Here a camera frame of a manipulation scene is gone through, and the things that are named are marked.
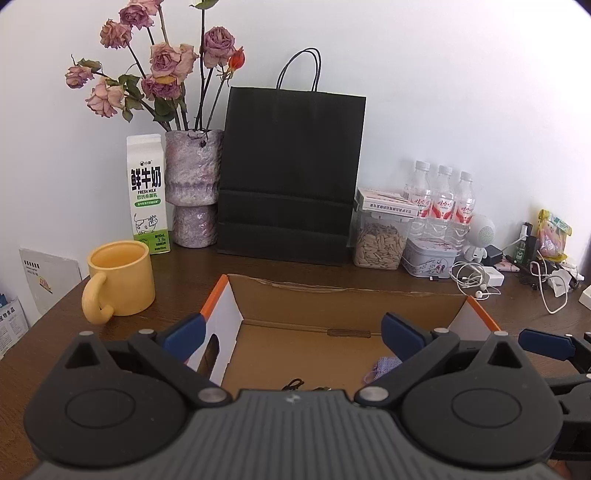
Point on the small black bottle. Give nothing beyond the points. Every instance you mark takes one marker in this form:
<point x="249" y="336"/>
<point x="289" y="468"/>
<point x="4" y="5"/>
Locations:
<point x="531" y="258"/>

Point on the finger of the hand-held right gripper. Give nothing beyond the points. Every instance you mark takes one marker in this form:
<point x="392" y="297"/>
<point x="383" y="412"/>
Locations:
<point x="545" y="344"/>
<point x="572" y="382"/>

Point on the white paper leaflet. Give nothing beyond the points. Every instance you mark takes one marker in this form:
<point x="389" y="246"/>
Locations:
<point x="51" y="277"/>

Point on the black power adapter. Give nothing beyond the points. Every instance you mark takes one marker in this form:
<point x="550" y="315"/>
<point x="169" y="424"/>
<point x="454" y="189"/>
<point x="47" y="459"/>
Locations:
<point x="497" y="254"/>

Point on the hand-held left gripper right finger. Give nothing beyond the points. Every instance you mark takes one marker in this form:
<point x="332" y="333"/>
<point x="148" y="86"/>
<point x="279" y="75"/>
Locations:
<point x="401" y="337"/>

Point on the white green milk carton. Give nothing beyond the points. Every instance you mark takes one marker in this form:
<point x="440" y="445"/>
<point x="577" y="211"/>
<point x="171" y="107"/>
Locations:
<point x="147" y="198"/>

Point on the white red flat box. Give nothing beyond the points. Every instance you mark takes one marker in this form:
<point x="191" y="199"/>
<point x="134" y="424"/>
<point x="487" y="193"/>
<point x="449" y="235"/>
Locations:
<point x="388" y="201"/>

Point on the purple knitted pouch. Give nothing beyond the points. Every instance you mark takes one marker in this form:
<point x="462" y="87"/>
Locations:
<point x="383" y="367"/>

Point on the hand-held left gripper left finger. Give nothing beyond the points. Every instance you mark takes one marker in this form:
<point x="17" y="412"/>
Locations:
<point x="184" y="334"/>

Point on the purple mottled vase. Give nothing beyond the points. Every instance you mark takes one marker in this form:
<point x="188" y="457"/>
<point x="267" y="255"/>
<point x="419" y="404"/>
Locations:
<point x="194" y="184"/>

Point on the blue booklet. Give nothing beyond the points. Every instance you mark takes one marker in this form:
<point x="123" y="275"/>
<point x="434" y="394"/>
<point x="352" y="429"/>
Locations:
<point x="11" y="323"/>

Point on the yellow mug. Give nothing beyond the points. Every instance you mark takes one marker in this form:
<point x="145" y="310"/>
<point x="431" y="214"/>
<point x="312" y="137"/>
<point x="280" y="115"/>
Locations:
<point x="124" y="281"/>

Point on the white object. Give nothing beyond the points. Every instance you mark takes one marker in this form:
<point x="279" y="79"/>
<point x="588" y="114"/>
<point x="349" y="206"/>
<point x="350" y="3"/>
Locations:
<point x="586" y="297"/>

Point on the white robot figure speaker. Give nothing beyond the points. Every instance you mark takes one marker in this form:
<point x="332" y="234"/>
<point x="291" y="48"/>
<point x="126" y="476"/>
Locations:
<point x="481" y="233"/>

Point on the yellow snack packet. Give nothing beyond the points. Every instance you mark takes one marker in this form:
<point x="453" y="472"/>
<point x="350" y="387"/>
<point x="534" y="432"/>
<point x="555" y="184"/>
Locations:
<point x="554" y="235"/>

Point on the dried pink rose bouquet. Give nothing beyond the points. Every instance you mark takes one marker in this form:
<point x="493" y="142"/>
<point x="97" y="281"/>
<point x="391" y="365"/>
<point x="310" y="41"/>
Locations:
<point x="166" y="62"/>

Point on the red cardboard box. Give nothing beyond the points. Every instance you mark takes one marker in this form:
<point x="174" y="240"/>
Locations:
<point x="295" y="341"/>

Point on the white charger block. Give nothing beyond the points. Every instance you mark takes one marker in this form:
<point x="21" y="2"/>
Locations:
<point x="493" y="277"/>

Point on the clear jar of seeds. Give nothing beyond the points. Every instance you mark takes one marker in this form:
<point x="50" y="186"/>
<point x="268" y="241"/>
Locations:
<point x="378" y="247"/>

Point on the printed tin box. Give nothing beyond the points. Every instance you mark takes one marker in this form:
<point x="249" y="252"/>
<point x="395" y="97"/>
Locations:
<point x="429" y="261"/>

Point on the white plastic holder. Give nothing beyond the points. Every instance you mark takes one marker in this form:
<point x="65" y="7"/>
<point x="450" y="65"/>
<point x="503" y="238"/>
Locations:
<point x="563" y="281"/>

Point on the black paper bag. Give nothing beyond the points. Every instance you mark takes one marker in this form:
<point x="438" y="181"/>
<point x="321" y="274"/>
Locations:
<point x="291" y="175"/>

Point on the small green label bottle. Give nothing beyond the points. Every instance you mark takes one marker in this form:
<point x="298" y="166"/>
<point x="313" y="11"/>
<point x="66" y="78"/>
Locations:
<point x="522" y="247"/>

